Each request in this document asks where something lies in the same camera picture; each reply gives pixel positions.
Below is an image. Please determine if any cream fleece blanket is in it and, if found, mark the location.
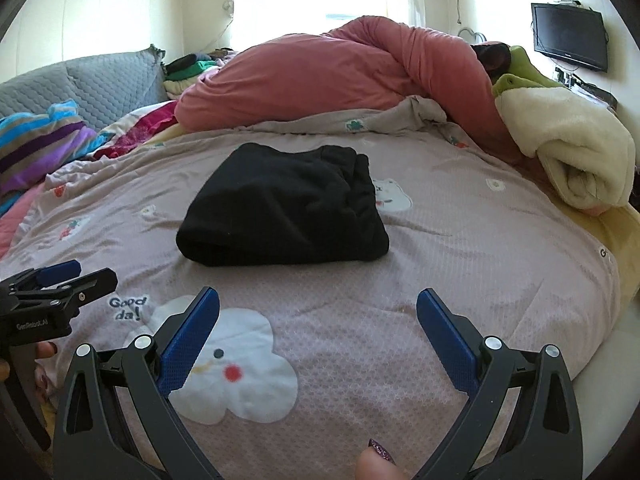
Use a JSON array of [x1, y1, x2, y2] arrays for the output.
[[494, 87, 637, 211]]

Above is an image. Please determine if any green plush toy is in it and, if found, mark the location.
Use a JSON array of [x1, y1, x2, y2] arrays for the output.
[[490, 45, 556, 98]]

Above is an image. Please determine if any grey quilted pillow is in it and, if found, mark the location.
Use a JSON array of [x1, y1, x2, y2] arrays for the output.
[[0, 45, 168, 133]]

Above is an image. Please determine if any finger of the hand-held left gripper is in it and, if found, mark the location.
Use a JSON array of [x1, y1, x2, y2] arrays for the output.
[[36, 259, 83, 285], [50, 267, 119, 317]]

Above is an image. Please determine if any red ruffled cloth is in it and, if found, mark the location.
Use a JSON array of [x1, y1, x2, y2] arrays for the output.
[[90, 102, 178, 161]]

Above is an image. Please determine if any stack of folded clothes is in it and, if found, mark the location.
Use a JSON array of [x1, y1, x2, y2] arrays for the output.
[[162, 50, 236, 101]]

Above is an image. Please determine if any cluttered dark shelf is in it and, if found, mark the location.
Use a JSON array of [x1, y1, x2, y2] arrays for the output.
[[554, 66, 618, 108]]

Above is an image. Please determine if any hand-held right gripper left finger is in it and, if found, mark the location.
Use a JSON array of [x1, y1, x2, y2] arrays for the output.
[[52, 286, 223, 480]]

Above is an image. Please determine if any strawberry print quilt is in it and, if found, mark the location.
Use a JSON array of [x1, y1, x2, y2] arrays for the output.
[[0, 95, 623, 480]]

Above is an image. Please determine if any pink duvet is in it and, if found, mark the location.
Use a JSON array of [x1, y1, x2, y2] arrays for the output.
[[175, 16, 526, 166]]

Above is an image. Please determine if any pale yellow bed sheet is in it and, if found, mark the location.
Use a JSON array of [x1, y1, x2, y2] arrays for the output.
[[570, 195, 640, 286]]

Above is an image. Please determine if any person's left hand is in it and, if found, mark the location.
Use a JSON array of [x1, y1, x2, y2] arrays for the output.
[[0, 341, 60, 396]]

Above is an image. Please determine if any striped blanket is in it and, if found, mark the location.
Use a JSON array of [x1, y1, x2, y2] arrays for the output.
[[0, 100, 98, 198]]

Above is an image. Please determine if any black television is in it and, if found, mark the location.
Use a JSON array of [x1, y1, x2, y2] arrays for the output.
[[531, 2, 610, 73]]

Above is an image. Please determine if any black sweater with orange cuffs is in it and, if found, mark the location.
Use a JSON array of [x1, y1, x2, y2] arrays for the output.
[[176, 142, 391, 267]]

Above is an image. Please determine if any dark plush item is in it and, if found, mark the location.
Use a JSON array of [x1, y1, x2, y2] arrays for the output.
[[470, 41, 511, 81]]

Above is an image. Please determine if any pink quilted bed sheet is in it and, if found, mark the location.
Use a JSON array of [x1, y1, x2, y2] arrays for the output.
[[0, 182, 46, 261]]

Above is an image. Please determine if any person's right hand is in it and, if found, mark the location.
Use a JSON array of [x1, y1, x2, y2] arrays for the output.
[[354, 437, 412, 480]]

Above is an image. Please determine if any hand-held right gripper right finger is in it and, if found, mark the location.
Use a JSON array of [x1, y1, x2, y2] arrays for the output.
[[415, 287, 583, 480]]

